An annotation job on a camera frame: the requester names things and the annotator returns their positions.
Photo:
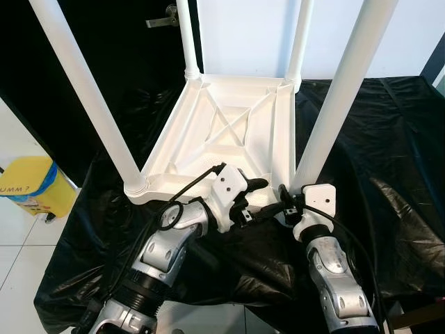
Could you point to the black shiny tablecloth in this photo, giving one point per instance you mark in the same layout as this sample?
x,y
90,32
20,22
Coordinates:
x,y
389,174

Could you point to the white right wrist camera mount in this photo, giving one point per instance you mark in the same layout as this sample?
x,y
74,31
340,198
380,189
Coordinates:
x,y
321,198

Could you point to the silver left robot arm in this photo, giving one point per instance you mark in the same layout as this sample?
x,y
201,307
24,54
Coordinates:
x,y
163,254

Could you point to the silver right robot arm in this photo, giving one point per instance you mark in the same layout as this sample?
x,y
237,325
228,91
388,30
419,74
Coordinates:
x,y
334,278

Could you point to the brown wooden table brace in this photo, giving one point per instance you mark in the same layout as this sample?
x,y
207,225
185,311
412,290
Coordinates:
x,y
417,316

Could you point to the white plastic table leg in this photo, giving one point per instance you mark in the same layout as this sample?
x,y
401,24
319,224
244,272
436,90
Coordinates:
x,y
300,42
344,83
83,90
188,35

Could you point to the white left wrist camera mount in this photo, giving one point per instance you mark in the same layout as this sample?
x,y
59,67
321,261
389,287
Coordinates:
x,y
226,184

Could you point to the white plastic table top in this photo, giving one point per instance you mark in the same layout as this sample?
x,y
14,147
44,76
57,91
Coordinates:
x,y
229,132

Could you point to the dark grey door frame post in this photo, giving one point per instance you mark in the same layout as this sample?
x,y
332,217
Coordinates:
x,y
434,62

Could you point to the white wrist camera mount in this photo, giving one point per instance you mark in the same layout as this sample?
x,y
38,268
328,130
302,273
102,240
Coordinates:
x,y
226,184
321,198

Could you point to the yellow bag with blue band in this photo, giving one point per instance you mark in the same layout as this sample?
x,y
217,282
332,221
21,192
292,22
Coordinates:
x,y
35,202

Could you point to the black door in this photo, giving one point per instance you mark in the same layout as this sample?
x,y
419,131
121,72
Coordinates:
x,y
132,69

